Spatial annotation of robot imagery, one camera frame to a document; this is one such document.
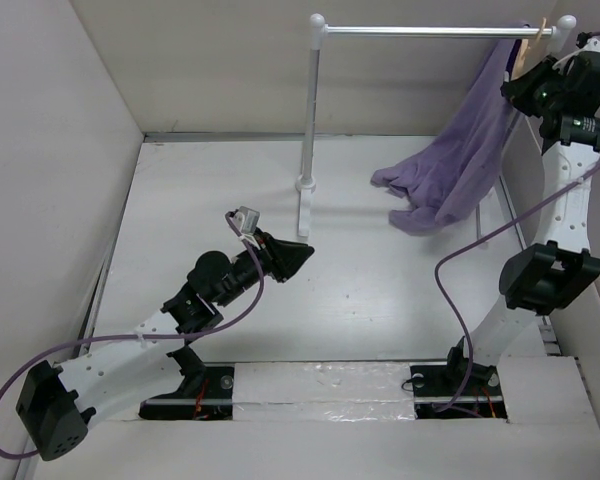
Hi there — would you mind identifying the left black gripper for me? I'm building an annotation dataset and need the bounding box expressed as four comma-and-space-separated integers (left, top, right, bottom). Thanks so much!
216, 227, 312, 307

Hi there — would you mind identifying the wooden clothes hanger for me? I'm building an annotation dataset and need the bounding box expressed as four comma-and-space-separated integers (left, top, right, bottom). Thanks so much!
509, 17, 547, 81

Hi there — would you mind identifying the purple t shirt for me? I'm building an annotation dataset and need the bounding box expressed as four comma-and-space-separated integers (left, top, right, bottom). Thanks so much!
370, 39, 522, 236

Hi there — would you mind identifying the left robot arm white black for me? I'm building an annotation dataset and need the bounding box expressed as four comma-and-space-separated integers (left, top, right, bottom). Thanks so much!
16, 231, 315, 461

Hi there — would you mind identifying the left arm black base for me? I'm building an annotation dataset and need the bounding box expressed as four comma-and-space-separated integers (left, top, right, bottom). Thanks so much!
138, 346, 235, 421

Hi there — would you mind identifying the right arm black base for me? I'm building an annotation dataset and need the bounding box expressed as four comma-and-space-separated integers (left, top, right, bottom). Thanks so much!
401, 338, 508, 420

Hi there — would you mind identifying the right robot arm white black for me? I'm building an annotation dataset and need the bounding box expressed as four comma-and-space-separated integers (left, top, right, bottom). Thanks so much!
441, 49, 600, 393

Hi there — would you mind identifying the white clothes rack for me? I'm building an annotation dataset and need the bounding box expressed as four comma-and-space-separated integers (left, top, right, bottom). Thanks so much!
296, 13, 577, 240

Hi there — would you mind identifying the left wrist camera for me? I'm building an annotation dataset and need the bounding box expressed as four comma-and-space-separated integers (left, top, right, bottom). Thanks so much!
233, 206, 260, 235

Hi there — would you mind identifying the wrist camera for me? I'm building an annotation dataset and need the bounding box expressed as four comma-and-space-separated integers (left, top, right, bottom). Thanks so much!
233, 206, 260, 235
553, 32, 600, 71

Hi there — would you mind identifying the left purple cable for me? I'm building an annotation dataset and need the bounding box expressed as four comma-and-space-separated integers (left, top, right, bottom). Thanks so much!
0, 211, 266, 459

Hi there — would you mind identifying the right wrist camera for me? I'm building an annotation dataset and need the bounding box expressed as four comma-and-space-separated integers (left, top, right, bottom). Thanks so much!
553, 32, 600, 71

